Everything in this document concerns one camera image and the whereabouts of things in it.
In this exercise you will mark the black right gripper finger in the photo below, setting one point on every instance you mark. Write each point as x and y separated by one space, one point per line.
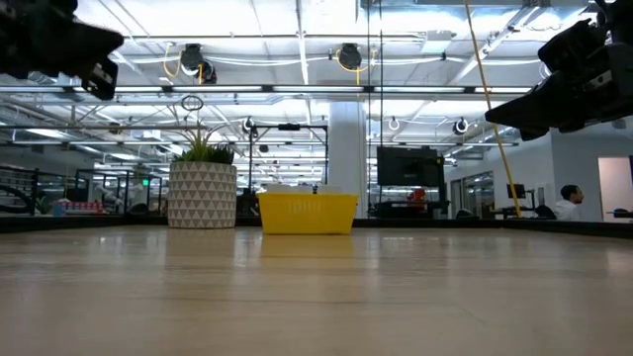
524 109
516 126

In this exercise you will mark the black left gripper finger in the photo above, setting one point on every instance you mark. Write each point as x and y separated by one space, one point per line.
111 58
96 42

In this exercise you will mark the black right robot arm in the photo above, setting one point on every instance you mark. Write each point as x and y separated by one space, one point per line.
625 74

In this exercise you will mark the yellow plastic basket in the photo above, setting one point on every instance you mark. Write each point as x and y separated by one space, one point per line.
306 217

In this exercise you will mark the small black desk monitor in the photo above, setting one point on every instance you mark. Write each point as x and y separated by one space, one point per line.
516 190

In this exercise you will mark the person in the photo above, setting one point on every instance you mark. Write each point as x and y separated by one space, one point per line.
566 210

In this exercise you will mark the black monitor screen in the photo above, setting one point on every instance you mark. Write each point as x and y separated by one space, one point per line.
409 166

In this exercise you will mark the long light bar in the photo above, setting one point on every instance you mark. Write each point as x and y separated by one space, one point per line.
222 89

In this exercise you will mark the thin black vertical pole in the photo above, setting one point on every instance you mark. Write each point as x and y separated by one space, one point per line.
368 74
381 74

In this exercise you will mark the red box row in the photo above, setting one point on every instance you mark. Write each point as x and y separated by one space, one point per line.
81 206

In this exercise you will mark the succulent in patterned white pot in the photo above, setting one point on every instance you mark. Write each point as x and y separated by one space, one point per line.
203 198

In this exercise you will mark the white building column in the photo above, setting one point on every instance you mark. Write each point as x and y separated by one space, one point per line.
347 148

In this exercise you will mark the black aluminium table frame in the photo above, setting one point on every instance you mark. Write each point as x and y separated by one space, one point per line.
445 223

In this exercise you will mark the black metal rack frame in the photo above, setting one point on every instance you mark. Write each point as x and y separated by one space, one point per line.
289 127

